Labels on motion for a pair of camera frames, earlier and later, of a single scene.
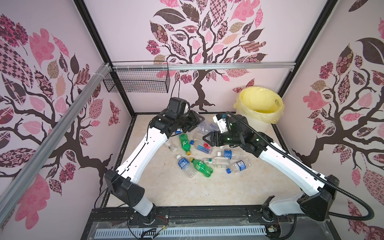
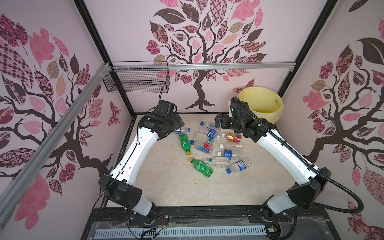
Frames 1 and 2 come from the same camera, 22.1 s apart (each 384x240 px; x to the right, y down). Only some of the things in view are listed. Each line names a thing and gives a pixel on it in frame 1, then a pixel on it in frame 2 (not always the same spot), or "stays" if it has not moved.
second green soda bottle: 201,168 stays
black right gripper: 214,135 -> 224,118
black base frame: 300,227 stays
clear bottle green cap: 220,162 stays
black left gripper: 195,120 -> 176,123
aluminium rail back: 203,65 stays
